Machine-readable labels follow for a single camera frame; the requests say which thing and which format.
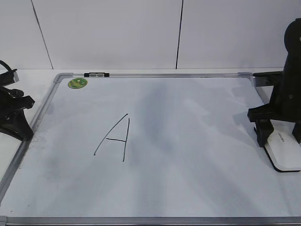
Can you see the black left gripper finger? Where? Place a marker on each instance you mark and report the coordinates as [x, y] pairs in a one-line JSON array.
[[16, 125]]

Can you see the round green magnet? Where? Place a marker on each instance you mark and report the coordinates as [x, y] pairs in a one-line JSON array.
[[77, 83]]

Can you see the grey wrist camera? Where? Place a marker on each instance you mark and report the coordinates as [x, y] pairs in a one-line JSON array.
[[9, 77], [267, 78]]

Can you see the white whiteboard eraser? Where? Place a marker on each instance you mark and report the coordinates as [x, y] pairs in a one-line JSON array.
[[283, 150]]

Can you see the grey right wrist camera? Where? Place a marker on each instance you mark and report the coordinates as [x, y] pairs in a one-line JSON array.
[[267, 78]]

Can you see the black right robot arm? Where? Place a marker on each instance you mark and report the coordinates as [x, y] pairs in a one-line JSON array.
[[292, 67]]

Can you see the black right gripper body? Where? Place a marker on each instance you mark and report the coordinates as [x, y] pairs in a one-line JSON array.
[[284, 105]]

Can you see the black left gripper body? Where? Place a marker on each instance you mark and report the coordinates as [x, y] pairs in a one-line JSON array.
[[12, 104]]

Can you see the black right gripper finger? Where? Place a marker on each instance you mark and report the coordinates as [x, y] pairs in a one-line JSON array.
[[264, 129], [297, 132]]

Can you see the white board with grey frame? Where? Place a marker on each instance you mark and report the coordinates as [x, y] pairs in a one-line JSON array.
[[147, 149]]

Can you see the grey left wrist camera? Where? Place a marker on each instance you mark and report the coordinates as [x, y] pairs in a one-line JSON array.
[[9, 77]]

